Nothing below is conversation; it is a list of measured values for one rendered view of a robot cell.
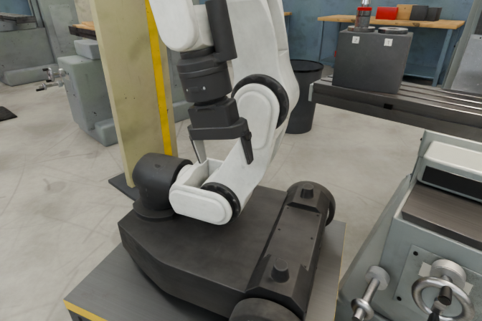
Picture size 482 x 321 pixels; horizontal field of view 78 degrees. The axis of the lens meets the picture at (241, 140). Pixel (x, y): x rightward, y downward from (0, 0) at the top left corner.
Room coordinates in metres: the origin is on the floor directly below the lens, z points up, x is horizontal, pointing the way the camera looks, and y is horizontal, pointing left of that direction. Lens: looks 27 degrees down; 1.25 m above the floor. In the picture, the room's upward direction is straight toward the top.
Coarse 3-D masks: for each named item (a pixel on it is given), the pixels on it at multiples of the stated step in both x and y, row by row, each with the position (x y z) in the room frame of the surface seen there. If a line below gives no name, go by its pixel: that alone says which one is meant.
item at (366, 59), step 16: (352, 32) 1.05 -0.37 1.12; (368, 32) 1.05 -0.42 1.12; (384, 32) 1.02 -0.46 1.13; (400, 32) 1.00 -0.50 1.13; (336, 48) 1.07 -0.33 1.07; (352, 48) 1.04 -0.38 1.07; (368, 48) 1.02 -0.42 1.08; (384, 48) 0.99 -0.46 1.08; (400, 48) 0.97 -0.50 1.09; (336, 64) 1.07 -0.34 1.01; (352, 64) 1.04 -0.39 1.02; (368, 64) 1.01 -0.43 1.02; (384, 64) 0.99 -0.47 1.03; (400, 64) 0.96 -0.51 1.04; (336, 80) 1.06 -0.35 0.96; (352, 80) 1.04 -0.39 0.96; (368, 80) 1.01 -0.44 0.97; (384, 80) 0.98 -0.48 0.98; (400, 80) 0.97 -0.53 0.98
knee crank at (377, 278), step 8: (368, 272) 0.59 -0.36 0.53; (376, 272) 0.58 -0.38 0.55; (384, 272) 0.58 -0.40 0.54; (368, 280) 0.59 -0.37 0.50; (376, 280) 0.57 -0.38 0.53; (384, 280) 0.56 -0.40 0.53; (368, 288) 0.54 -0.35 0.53; (376, 288) 0.55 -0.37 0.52; (384, 288) 0.56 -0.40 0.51; (368, 296) 0.52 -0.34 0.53; (352, 304) 0.50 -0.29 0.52; (360, 304) 0.49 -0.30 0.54; (368, 304) 0.49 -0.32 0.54; (360, 312) 0.47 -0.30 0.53; (368, 312) 0.47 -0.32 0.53; (352, 320) 0.47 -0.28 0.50; (360, 320) 0.46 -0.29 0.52
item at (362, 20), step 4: (356, 12) 1.09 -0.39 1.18; (360, 12) 1.08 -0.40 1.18; (364, 12) 1.07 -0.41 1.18; (368, 12) 1.07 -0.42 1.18; (356, 16) 1.09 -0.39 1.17; (360, 16) 1.08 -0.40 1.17; (364, 16) 1.07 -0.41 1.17; (368, 16) 1.07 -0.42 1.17; (356, 20) 1.09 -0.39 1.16; (360, 20) 1.07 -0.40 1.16; (364, 20) 1.07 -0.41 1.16; (368, 20) 1.07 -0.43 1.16; (356, 24) 1.08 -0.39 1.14; (360, 24) 1.07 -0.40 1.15; (364, 24) 1.07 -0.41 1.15; (368, 24) 1.08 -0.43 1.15
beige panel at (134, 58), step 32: (96, 0) 1.70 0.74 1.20; (128, 0) 1.84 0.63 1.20; (96, 32) 1.71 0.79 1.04; (128, 32) 1.81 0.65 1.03; (128, 64) 1.79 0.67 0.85; (160, 64) 1.95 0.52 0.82; (128, 96) 1.76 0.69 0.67; (160, 96) 1.93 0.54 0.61; (128, 128) 1.73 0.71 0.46; (160, 128) 1.91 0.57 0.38; (128, 160) 1.70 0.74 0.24; (128, 192) 1.64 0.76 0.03
